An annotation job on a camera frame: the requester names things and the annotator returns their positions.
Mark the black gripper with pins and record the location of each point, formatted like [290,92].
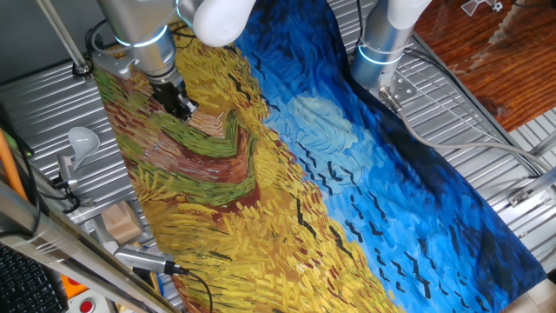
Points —
[167,97]

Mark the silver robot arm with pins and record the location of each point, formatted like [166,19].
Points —
[143,26]

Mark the white plastic ladle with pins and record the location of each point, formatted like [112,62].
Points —
[83,143]

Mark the large light wooden block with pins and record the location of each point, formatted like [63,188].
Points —
[121,221]

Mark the Van Gogh painting print cloth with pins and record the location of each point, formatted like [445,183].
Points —
[304,182]

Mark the thin metal pole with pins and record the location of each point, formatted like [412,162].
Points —
[65,37]

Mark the orange tube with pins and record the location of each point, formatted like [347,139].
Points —
[9,165]

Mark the orange box with red button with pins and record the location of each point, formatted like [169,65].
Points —
[71,284]

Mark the grey box with red button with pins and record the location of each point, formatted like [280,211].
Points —
[89,304]

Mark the black keyboard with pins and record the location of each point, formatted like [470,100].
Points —
[26,282]

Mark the small soccer ball figure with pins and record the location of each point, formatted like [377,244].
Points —
[497,6]

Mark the wrist camera with grey bracket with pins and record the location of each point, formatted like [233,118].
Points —
[110,64]

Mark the black and grey clamp mount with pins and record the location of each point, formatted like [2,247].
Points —
[65,171]

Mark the silver depth camera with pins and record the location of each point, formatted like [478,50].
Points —
[141,258]

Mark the aluminium frame bar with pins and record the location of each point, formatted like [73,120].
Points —
[65,250]

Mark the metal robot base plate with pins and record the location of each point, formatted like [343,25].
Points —
[401,87]

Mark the aluminium corner bracket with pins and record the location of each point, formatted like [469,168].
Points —
[527,191]

